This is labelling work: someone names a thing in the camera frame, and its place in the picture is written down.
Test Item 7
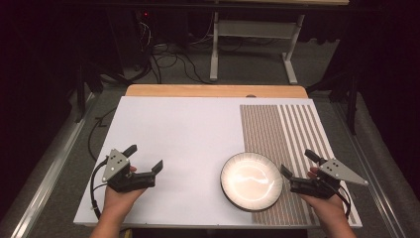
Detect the white ribbed plate dark rim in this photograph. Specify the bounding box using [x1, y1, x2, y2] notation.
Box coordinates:
[219, 151, 284, 213]

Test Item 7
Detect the white table board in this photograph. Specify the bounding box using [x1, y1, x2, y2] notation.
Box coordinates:
[72, 95, 364, 229]

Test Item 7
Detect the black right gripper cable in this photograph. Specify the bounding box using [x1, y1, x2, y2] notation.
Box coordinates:
[336, 183, 352, 220]

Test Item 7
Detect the person's left hand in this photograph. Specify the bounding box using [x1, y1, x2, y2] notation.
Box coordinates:
[103, 165, 149, 216]

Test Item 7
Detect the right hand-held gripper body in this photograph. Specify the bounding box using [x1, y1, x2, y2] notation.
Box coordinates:
[289, 158, 369, 200]

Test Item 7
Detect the white metal stand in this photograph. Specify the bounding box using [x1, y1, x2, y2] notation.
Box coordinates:
[209, 11, 306, 85]

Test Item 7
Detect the black floor cable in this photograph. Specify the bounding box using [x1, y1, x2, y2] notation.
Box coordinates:
[86, 106, 119, 163]

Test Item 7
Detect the striped brown white placemat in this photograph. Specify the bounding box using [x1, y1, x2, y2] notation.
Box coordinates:
[239, 104, 360, 227]

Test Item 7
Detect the wooden table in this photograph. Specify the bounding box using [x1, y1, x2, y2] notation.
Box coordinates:
[125, 83, 309, 99]

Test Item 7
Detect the black stand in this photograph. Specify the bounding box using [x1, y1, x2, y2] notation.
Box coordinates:
[73, 61, 104, 124]
[306, 71, 362, 136]

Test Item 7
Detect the person's right hand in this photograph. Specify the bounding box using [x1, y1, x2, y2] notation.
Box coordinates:
[298, 166, 349, 223]

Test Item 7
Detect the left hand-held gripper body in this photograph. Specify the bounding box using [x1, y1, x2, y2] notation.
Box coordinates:
[101, 148, 157, 193]

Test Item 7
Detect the tangle of black floor cables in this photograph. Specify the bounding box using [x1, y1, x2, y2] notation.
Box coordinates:
[132, 19, 216, 85]

